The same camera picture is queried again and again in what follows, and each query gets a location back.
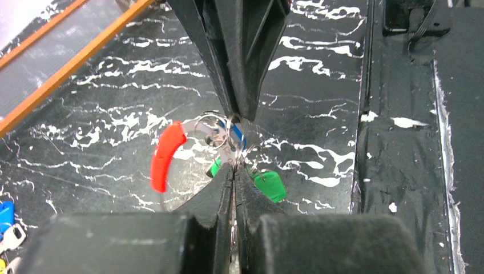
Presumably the orange wooden shelf rack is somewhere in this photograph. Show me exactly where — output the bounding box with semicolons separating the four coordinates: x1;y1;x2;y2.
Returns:
1;1;152;136

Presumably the metal key organizer ring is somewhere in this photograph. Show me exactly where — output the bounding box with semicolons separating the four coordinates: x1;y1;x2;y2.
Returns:
150;111;261;194

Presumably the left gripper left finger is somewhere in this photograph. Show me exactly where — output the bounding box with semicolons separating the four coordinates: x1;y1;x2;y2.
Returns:
17;164;233;273

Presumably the green tag key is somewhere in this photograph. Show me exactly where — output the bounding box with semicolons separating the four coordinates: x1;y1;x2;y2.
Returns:
206;158;222;178
250;170;287;203

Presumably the small blue tag key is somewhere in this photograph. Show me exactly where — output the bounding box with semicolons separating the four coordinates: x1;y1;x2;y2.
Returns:
217;120;247;152

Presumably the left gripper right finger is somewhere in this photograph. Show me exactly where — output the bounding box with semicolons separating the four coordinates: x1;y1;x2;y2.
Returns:
234;170;427;273

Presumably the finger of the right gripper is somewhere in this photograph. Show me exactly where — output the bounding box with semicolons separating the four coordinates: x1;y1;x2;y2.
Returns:
231;1;290;122
168;0;242;118

